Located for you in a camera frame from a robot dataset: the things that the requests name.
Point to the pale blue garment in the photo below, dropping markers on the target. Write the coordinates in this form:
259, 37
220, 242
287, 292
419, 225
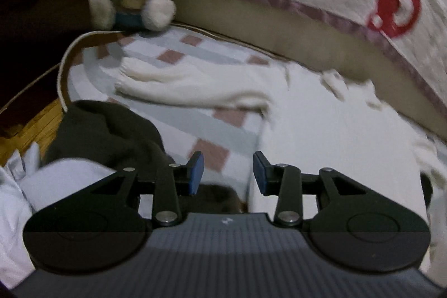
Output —
52, 179

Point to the checked bed sheet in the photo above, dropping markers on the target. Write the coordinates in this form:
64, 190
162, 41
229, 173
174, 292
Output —
227, 132

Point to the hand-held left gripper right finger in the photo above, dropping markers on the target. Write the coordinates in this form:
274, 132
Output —
260, 175

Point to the dark green garment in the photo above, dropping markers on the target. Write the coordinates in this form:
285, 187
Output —
104, 130

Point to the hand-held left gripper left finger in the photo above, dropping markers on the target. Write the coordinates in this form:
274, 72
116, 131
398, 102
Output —
195, 175

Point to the beige sofa backrest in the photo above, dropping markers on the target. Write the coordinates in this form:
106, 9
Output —
279, 32

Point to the white fleece garment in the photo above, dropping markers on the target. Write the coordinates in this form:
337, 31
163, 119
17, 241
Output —
331, 127

